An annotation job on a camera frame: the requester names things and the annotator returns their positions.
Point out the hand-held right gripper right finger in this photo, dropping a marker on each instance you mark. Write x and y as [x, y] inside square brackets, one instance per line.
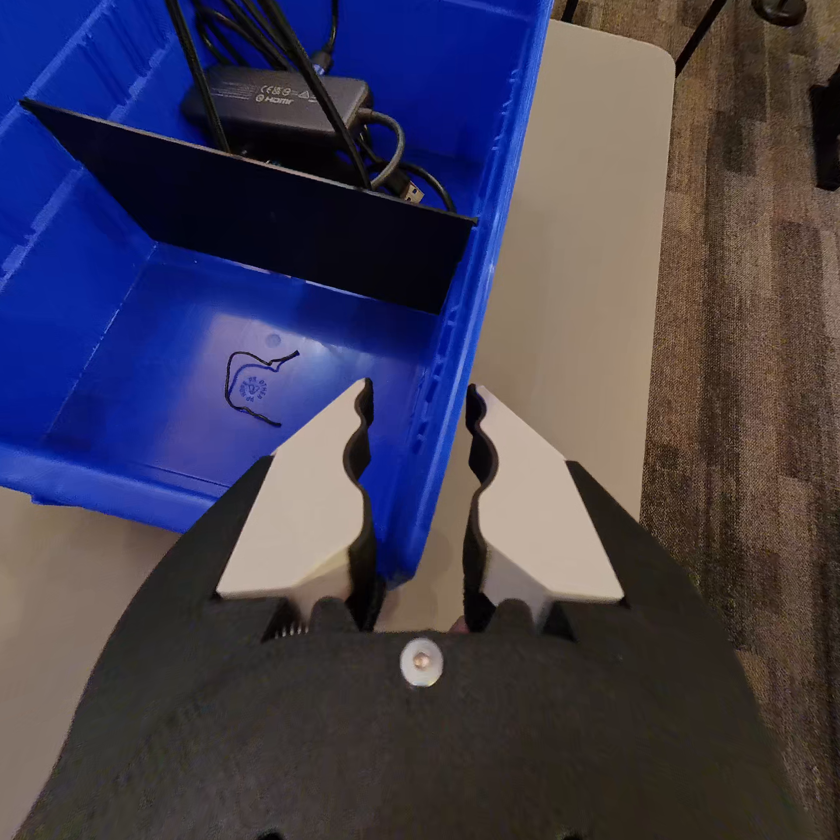
[544, 531]

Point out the black pole round foot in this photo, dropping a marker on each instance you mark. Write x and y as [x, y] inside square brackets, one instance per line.
[781, 12]
[702, 38]

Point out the black thread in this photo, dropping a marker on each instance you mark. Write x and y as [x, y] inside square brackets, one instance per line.
[226, 384]

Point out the black bin divider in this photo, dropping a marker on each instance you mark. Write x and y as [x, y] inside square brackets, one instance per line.
[262, 229]

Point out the black usb hub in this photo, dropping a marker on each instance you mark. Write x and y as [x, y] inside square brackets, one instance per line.
[249, 108]

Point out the blue plastic bin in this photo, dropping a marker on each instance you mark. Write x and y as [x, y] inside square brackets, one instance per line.
[164, 394]

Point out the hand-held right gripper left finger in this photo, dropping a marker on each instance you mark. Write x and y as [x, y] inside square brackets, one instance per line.
[295, 525]

